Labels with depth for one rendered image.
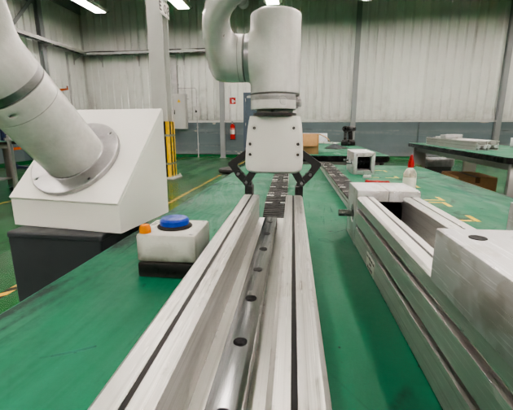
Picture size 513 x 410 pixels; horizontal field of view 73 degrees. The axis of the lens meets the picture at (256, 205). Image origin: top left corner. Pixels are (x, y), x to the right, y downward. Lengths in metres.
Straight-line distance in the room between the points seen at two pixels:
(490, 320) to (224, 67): 0.51
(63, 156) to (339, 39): 11.32
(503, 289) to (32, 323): 0.40
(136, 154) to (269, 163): 0.28
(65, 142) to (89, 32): 13.27
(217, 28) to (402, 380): 0.49
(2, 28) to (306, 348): 0.62
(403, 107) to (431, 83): 1.04
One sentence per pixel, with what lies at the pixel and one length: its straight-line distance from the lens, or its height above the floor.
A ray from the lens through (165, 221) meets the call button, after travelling 0.48.
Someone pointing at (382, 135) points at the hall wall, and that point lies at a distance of 11.75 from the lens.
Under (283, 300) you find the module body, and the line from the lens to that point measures 0.23.
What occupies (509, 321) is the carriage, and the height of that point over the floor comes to 0.89.
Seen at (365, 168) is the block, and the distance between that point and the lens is 1.59.
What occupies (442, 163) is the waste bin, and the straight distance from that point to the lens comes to 5.51.
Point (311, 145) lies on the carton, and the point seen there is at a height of 0.85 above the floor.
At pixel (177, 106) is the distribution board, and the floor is 1.65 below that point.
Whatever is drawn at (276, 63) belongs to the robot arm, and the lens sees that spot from 0.59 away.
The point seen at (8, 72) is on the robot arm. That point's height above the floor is 1.05.
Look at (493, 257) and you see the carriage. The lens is 0.23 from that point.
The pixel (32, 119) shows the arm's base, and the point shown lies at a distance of 0.69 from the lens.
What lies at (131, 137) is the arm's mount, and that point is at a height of 0.95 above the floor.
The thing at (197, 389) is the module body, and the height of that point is 0.82.
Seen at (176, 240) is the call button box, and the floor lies 0.83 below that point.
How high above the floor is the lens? 0.97
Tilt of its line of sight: 13 degrees down
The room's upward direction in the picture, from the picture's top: straight up
